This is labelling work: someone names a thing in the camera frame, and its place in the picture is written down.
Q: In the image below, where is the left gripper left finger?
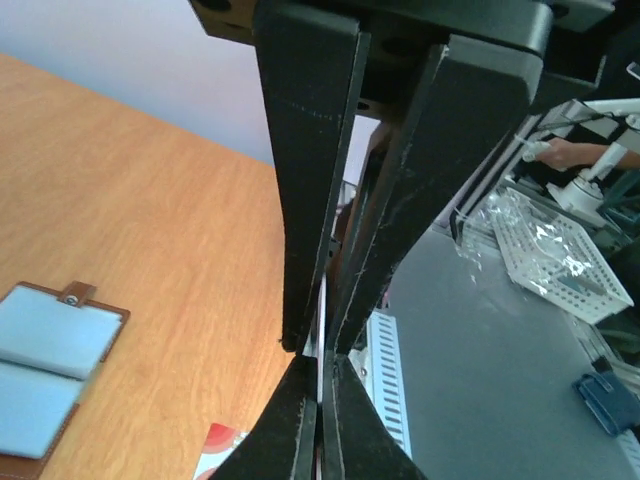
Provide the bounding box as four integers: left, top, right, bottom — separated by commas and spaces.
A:
211, 355, 318, 480

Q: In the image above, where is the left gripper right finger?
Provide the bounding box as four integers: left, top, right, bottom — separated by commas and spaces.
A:
322, 352, 425, 479

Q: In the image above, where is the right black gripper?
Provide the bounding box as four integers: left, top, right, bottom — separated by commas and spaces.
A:
190, 1, 615, 354

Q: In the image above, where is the brown leather card holder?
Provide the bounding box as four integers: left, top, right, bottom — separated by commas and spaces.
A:
1, 281, 130, 479

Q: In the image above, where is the white perforated tray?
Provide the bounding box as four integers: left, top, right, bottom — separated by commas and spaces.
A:
487, 188, 634, 325

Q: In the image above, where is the blue box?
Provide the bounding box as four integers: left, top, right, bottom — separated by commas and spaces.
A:
572, 370, 639, 437

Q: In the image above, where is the grey slotted cable duct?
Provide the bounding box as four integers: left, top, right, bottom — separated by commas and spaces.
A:
349, 310, 412, 458

